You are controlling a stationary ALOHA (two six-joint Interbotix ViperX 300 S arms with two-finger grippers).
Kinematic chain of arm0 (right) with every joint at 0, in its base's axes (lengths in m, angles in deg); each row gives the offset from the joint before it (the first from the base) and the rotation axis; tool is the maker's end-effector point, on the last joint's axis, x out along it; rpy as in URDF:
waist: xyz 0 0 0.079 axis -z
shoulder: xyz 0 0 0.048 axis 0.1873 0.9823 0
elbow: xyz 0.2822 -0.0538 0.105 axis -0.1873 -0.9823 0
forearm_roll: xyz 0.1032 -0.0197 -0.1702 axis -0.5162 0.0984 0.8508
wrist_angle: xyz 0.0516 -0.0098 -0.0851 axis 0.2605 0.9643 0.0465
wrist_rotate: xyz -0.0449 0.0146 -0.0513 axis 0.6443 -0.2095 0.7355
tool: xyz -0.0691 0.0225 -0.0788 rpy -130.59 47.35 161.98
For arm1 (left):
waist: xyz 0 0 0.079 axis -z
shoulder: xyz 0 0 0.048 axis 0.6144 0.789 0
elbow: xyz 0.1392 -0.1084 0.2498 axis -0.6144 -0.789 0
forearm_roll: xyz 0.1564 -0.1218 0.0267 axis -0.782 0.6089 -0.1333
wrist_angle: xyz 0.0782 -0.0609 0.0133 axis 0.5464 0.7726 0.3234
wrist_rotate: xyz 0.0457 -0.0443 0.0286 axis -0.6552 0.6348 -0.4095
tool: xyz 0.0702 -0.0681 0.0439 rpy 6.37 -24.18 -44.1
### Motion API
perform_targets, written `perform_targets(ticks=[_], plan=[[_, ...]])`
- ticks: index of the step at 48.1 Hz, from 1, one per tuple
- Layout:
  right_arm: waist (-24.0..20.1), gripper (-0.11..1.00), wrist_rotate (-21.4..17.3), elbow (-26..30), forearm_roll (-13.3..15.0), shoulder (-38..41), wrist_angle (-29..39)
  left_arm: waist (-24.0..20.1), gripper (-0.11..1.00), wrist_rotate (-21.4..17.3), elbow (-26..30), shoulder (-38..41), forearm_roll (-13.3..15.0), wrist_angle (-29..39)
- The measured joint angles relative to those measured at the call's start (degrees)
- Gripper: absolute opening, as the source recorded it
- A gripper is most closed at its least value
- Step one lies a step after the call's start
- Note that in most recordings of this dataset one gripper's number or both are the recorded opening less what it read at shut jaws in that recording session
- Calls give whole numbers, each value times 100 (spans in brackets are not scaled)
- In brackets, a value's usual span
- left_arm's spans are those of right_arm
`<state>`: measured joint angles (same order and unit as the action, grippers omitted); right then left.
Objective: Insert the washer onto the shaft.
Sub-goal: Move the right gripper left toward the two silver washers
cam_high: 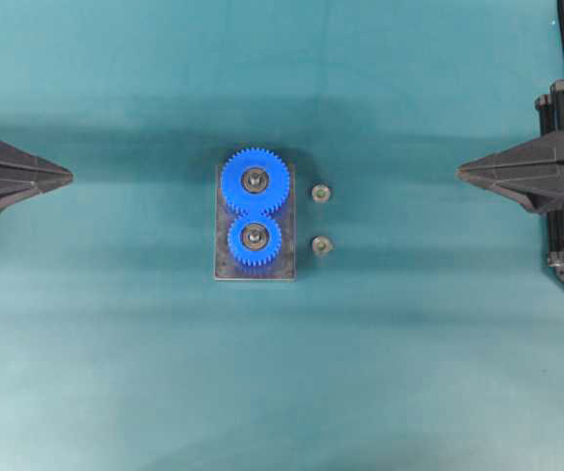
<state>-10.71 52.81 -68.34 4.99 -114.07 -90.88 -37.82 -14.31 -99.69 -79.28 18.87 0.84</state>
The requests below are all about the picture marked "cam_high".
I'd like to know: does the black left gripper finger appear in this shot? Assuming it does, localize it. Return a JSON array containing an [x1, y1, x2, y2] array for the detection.
[[0, 140, 74, 184], [0, 176, 74, 213]]

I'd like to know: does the metal shaft with bearing upper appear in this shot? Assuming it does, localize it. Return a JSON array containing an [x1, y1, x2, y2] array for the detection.
[[241, 167, 269, 194]]

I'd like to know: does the large blue plastic gear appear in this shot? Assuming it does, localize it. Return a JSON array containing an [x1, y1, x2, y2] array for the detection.
[[221, 147, 290, 215]]

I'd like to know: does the small blue plastic gear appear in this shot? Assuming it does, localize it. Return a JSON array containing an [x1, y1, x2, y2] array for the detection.
[[228, 215, 282, 268]]

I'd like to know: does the metal shaft with bearing lower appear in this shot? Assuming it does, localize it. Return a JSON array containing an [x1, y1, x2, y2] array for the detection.
[[241, 224, 269, 251]]

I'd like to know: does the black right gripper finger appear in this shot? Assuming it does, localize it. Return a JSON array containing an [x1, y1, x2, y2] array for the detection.
[[457, 172, 564, 214], [457, 131, 564, 177]]

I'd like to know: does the metal shaft with bearing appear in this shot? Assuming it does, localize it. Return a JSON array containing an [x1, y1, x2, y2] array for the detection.
[[241, 167, 269, 194], [241, 224, 269, 251]]

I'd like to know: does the grey metal base plate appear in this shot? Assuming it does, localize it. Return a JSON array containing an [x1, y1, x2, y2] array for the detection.
[[214, 163, 297, 281]]

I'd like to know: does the metal washer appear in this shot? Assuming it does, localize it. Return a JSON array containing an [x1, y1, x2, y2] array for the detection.
[[311, 235, 333, 256], [311, 183, 332, 203]]

